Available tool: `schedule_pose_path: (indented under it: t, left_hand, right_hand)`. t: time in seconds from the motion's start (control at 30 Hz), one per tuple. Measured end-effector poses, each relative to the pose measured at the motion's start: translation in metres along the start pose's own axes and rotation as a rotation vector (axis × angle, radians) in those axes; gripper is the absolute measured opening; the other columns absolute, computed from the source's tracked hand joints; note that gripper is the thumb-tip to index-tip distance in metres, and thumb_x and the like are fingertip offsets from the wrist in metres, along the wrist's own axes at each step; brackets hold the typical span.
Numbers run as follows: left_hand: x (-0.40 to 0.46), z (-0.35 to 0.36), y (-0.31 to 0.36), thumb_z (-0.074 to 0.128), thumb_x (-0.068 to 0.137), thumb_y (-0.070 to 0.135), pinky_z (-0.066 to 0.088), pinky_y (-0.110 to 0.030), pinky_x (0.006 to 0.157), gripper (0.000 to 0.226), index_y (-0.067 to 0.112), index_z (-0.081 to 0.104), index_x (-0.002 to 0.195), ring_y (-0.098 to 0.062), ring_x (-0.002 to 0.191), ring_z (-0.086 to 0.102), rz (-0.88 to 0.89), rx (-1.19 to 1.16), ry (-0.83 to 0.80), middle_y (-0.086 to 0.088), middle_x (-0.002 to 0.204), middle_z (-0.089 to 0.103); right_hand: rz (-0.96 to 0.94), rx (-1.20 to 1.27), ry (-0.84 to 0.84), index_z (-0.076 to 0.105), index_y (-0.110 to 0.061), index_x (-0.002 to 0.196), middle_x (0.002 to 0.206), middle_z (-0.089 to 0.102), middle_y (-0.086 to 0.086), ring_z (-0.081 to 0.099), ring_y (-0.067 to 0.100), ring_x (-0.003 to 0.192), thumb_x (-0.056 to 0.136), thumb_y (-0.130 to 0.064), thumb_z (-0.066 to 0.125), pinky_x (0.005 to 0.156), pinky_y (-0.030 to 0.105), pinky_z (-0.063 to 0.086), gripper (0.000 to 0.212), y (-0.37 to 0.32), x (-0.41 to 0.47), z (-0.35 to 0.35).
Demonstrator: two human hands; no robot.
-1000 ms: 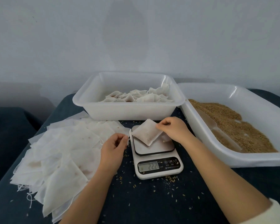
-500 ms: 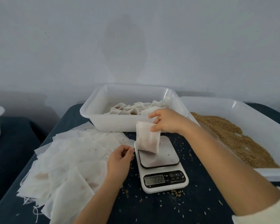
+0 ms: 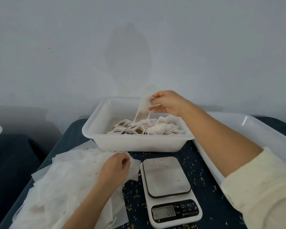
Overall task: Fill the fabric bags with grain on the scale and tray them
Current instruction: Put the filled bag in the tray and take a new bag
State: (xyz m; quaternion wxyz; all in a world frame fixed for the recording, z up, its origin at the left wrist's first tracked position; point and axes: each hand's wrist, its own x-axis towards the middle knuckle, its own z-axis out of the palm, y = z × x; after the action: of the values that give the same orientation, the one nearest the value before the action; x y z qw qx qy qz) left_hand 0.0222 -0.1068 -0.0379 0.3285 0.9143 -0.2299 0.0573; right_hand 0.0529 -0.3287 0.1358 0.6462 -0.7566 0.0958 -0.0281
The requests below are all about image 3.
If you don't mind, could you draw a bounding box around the person's right hand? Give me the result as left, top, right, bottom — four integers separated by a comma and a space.
148, 90, 194, 118

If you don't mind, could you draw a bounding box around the person's left hand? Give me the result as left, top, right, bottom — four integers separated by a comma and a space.
95, 152, 132, 195

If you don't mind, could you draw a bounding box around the white mesh bag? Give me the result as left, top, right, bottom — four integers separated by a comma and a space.
133, 95, 155, 124

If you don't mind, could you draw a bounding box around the white plastic tub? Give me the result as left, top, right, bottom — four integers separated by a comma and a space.
81, 98, 195, 153

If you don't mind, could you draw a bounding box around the pile of white bags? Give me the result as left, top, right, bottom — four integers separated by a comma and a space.
10, 140, 143, 229

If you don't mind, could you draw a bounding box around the white tray of grain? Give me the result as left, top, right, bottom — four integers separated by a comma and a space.
193, 111, 286, 189

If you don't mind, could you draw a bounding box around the person's left forearm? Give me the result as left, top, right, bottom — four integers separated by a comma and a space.
62, 186, 115, 229

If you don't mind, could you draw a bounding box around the white digital kitchen scale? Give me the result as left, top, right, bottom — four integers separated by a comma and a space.
140, 156, 204, 229

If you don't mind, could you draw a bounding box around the dark blue tablecloth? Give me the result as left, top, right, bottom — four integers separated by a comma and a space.
0, 133, 51, 229
0, 116, 286, 229

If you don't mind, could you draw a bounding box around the white sleeve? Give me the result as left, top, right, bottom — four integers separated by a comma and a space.
220, 147, 286, 229

